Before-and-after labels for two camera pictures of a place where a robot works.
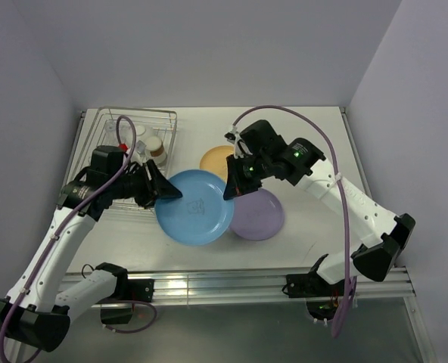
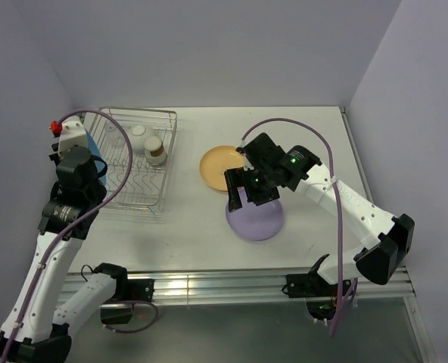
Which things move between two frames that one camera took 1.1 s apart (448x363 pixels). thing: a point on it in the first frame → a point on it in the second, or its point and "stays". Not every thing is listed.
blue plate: [202, 216] → [99, 165]
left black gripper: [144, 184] → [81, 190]
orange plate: [214, 160] stays
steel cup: [156, 149] stays
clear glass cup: [110, 133] stays
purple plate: [257, 216] stays
